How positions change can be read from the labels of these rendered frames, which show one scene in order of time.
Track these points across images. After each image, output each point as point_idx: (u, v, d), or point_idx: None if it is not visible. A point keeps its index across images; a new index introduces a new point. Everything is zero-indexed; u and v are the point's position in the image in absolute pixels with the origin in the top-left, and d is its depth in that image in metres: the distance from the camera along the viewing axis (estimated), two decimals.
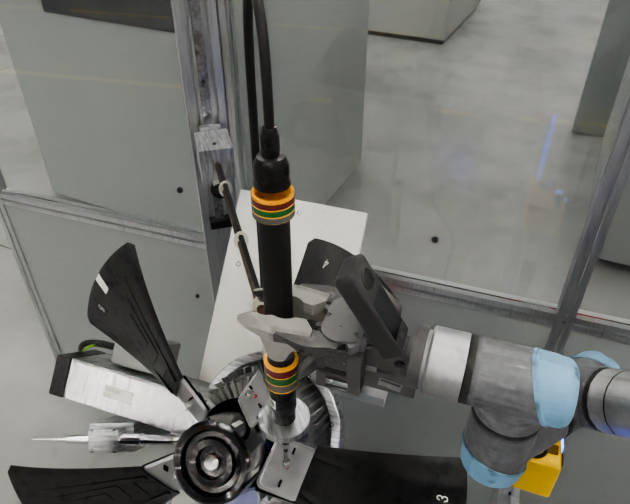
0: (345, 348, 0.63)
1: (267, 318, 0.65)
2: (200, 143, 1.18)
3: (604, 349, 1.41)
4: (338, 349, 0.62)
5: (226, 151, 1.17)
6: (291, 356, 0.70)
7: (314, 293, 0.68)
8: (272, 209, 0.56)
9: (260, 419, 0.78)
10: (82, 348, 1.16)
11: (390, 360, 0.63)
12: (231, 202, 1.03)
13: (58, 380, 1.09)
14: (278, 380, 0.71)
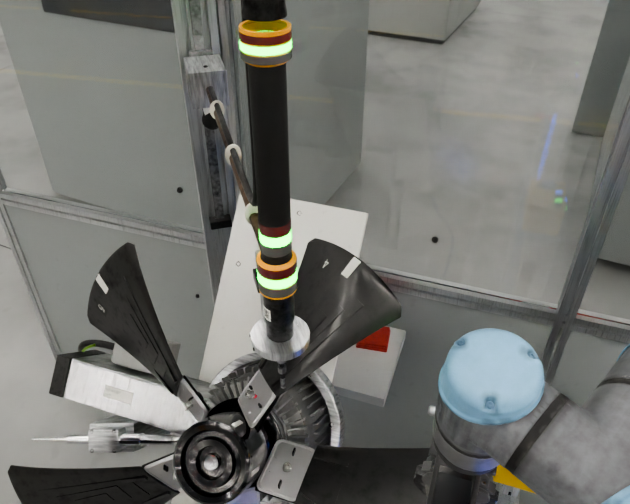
0: (487, 483, 0.61)
1: None
2: (189, 66, 1.08)
3: (604, 349, 1.41)
4: (490, 486, 0.62)
5: (218, 74, 1.07)
6: (288, 251, 0.61)
7: None
8: (264, 42, 0.46)
9: (253, 336, 0.69)
10: (82, 348, 1.16)
11: None
12: (223, 119, 0.94)
13: (58, 380, 1.09)
14: (273, 281, 0.61)
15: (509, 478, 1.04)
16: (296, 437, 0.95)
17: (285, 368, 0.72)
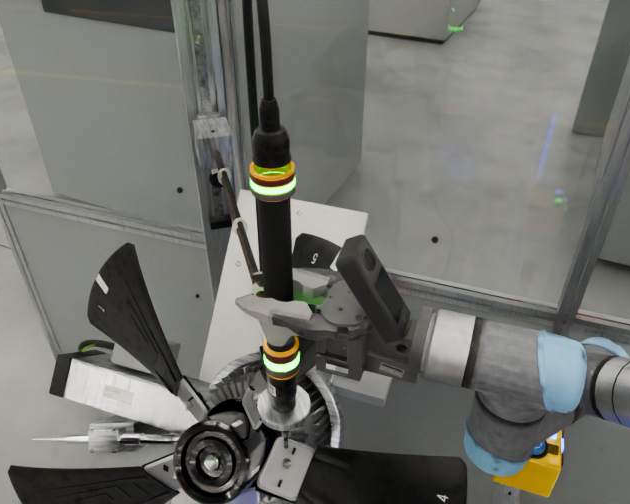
0: (346, 331, 0.61)
1: (266, 301, 0.63)
2: (198, 131, 1.16)
3: None
4: (339, 332, 0.61)
5: (225, 139, 1.15)
6: (291, 340, 0.68)
7: (314, 277, 0.67)
8: (272, 184, 0.54)
9: (260, 406, 0.77)
10: (82, 348, 1.16)
11: (392, 344, 0.62)
12: (230, 189, 1.02)
13: (58, 380, 1.09)
14: (278, 365, 0.69)
15: (509, 478, 1.04)
16: (296, 437, 0.95)
17: (288, 432, 0.80)
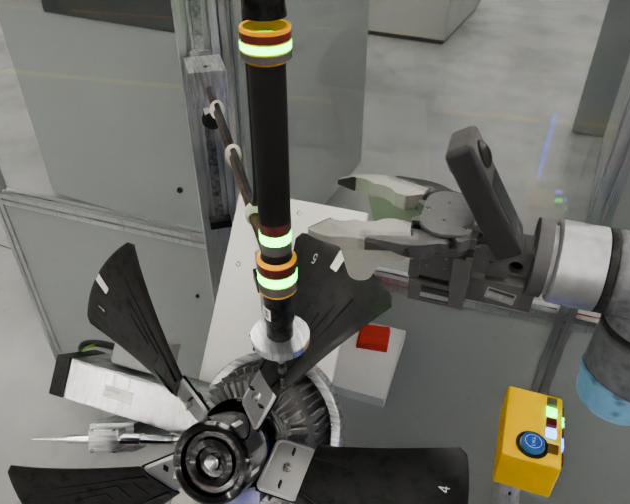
0: (451, 245, 0.51)
1: (350, 223, 0.52)
2: (189, 66, 1.08)
3: None
4: (443, 246, 0.51)
5: (218, 74, 1.07)
6: (288, 251, 0.61)
7: (409, 185, 0.57)
8: (264, 42, 0.46)
9: (253, 336, 0.69)
10: (82, 348, 1.16)
11: (505, 261, 0.51)
12: (223, 119, 0.94)
13: (58, 380, 1.09)
14: (273, 281, 0.61)
15: (509, 478, 1.04)
16: (296, 437, 0.95)
17: (278, 368, 0.72)
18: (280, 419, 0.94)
